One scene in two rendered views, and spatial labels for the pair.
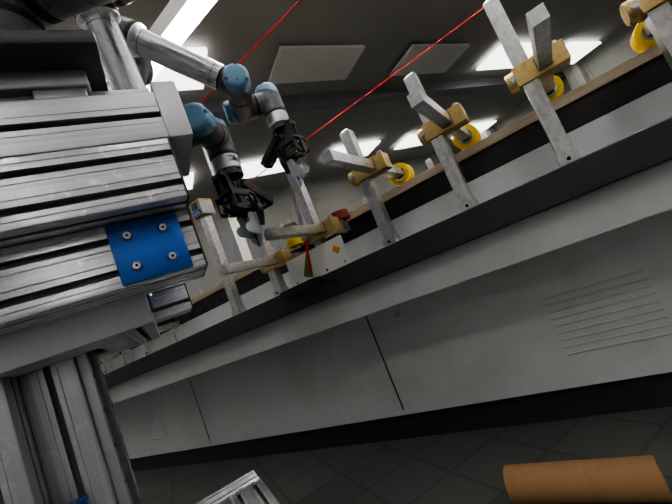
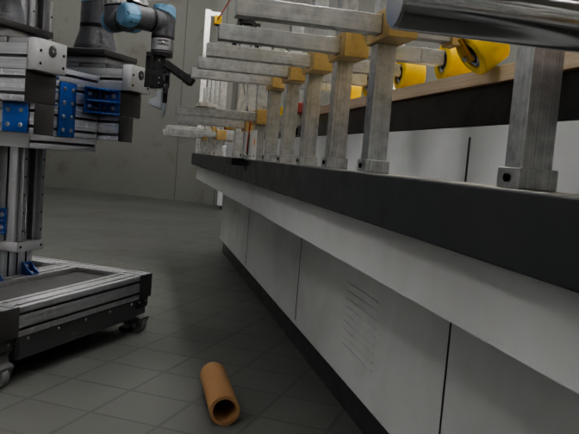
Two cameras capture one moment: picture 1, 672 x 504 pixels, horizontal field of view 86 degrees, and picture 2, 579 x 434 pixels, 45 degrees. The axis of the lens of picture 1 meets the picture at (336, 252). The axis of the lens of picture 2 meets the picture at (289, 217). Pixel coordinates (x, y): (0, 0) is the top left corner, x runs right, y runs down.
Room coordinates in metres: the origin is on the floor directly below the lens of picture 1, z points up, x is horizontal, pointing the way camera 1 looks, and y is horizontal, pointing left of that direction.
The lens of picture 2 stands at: (-0.36, -1.81, 0.71)
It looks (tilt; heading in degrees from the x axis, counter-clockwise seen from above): 5 degrees down; 46
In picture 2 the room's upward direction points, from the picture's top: 5 degrees clockwise
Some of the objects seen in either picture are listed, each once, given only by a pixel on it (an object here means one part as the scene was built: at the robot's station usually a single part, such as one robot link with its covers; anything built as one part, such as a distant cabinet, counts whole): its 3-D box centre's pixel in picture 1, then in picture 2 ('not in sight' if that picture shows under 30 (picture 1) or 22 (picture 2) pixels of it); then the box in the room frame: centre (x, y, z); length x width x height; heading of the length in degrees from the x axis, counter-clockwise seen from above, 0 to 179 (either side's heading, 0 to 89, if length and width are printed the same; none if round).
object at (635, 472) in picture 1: (579, 481); (218, 391); (0.87, -0.31, 0.04); 0.30 x 0.08 x 0.08; 58
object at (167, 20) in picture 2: (217, 141); (163, 21); (0.93, 0.19, 1.12); 0.09 x 0.08 x 0.11; 179
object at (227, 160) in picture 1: (228, 167); (162, 46); (0.94, 0.19, 1.05); 0.08 x 0.08 x 0.05
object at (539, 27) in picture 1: (543, 61); (312, 60); (0.83, -0.62, 0.95); 0.50 x 0.04 x 0.04; 148
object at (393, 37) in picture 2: not in sight; (389, 28); (0.59, -1.04, 0.94); 0.13 x 0.06 x 0.05; 58
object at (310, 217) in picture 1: (312, 223); (261, 106); (1.26, 0.04, 0.89); 0.03 x 0.03 x 0.48; 58
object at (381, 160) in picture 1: (369, 170); (277, 82); (1.11, -0.19, 0.94); 0.13 x 0.06 x 0.05; 58
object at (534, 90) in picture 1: (530, 82); (314, 72); (0.86, -0.60, 0.92); 0.03 x 0.03 x 0.48; 58
